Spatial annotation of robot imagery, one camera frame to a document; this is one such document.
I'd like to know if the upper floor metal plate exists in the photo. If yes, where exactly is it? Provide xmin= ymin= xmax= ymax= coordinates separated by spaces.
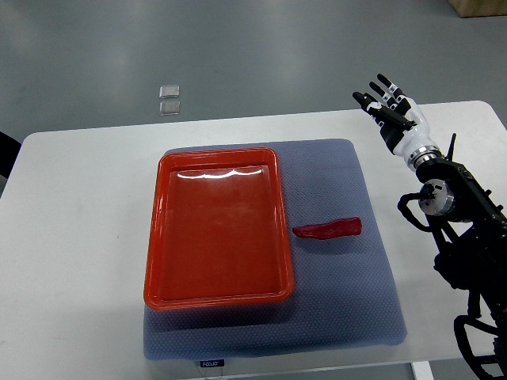
xmin=159 ymin=85 xmax=180 ymax=99

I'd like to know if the cardboard box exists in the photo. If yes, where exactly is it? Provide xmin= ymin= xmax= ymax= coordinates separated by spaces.
xmin=448 ymin=0 xmax=507 ymax=18

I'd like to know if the red plastic tray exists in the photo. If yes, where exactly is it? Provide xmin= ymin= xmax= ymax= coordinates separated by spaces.
xmin=143 ymin=147 xmax=295 ymax=311

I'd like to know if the blue grey mesh mat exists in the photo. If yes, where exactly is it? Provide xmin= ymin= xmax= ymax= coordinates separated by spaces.
xmin=143 ymin=139 xmax=406 ymax=360

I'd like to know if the red pepper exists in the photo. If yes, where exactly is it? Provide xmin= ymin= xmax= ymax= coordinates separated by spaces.
xmin=292 ymin=217 xmax=362 ymax=240

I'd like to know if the black chair edge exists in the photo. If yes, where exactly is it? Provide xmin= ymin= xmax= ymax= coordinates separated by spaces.
xmin=0 ymin=132 xmax=21 ymax=179

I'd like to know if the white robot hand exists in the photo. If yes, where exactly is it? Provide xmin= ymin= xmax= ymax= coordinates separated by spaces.
xmin=352 ymin=74 xmax=441 ymax=170

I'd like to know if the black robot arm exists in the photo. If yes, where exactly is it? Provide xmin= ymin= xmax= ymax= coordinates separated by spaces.
xmin=353 ymin=74 xmax=506 ymax=379

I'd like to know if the white table leg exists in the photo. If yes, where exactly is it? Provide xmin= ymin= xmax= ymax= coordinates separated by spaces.
xmin=410 ymin=361 xmax=434 ymax=380

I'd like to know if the black mat label tag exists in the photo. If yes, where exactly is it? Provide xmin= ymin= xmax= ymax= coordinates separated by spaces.
xmin=200 ymin=359 xmax=225 ymax=368

